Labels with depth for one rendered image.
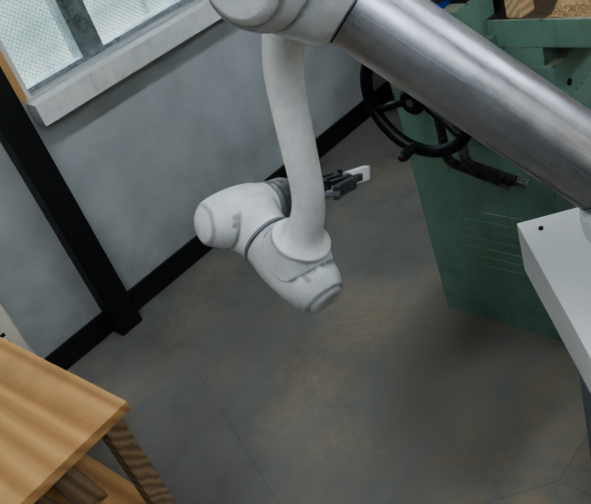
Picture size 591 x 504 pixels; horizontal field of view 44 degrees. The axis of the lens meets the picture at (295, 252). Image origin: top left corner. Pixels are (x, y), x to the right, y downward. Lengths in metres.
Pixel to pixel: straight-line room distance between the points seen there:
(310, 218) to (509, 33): 0.67
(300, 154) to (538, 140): 0.40
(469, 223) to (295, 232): 0.87
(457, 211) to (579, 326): 0.91
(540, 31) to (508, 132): 0.74
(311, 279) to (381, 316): 1.11
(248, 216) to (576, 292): 0.55
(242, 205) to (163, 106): 1.49
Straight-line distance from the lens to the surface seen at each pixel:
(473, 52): 0.87
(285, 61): 1.11
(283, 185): 1.38
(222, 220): 1.27
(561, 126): 0.89
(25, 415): 1.69
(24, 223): 2.52
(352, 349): 2.23
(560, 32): 1.59
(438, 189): 1.97
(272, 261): 1.23
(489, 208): 1.92
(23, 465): 1.58
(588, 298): 1.17
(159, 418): 2.31
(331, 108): 3.34
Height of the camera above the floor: 1.46
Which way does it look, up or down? 32 degrees down
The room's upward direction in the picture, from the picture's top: 21 degrees counter-clockwise
